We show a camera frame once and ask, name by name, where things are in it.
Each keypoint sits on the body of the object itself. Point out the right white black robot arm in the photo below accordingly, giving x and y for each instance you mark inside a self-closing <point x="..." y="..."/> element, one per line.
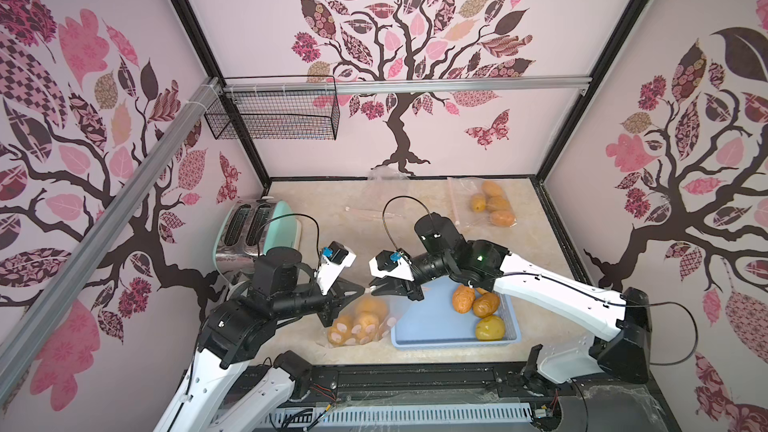
<point x="618" y="324"/>

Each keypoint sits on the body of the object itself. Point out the light blue plastic basket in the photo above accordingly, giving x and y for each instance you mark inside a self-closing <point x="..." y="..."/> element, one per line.
<point x="433" y="323"/>

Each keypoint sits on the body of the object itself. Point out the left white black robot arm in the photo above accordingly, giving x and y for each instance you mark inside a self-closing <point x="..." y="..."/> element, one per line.
<point x="229" y="340"/>

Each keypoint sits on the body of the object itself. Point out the aluminium frame bar back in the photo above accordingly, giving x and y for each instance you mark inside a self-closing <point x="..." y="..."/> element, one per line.
<point x="408" y="84"/>

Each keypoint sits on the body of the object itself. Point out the black wire basket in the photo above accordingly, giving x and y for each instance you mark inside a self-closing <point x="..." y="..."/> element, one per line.
<point x="277" y="107"/>

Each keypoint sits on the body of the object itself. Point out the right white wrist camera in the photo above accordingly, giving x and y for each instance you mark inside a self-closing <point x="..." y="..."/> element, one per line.
<point x="391" y="264"/>

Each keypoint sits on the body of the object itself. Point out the aluminium frame bar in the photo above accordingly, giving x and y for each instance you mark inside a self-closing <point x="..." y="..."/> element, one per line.
<point x="29" y="335"/>
<point x="408" y="84"/>

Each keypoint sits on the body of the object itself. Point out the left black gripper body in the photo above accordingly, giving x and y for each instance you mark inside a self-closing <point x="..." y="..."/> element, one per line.
<point x="301" y="299"/>

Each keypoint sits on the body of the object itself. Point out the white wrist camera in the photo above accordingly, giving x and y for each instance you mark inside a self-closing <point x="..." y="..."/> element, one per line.
<point x="333" y="260"/>
<point x="391" y="264"/>

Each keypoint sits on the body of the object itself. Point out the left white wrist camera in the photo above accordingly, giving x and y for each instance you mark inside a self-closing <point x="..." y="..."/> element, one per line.
<point x="333" y="260"/>

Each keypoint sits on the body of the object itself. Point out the clear zipper bag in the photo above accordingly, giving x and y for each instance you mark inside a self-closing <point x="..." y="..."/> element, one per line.
<point x="460" y="192"/>
<point x="398" y="307"/>
<point x="382" y="184"/>

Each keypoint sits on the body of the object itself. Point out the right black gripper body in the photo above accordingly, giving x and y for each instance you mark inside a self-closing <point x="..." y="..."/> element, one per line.
<point x="405" y="282"/>

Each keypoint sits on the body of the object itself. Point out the aluminium frame bar left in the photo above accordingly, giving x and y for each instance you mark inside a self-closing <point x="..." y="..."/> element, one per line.
<point x="29" y="335"/>

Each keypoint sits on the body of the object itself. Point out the yellow green potato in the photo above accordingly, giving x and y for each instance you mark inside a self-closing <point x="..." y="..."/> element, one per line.
<point x="490" y="328"/>

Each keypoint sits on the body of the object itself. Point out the orange potato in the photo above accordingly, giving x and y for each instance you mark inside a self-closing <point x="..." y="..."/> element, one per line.
<point x="492" y="189"/>
<point x="486" y="305"/>
<point x="340" y="332"/>
<point x="367" y="328"/>
<point x="495" y="204"/>
<point x="463" y="299"/>
<point x="371" y="304"/>
<point x="503" y="218"/>
<point x="478" y="203"/>

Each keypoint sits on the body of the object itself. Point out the mint green toaster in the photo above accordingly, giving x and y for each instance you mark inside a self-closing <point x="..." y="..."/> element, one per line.
<point x="247" y="231"/>

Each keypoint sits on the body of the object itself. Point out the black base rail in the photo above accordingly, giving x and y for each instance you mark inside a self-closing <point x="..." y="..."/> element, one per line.
<point x="592" y="403"/>

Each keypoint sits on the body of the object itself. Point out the white vent strip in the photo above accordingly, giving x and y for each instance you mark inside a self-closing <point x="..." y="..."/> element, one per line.
<point x="366" y="418"/>

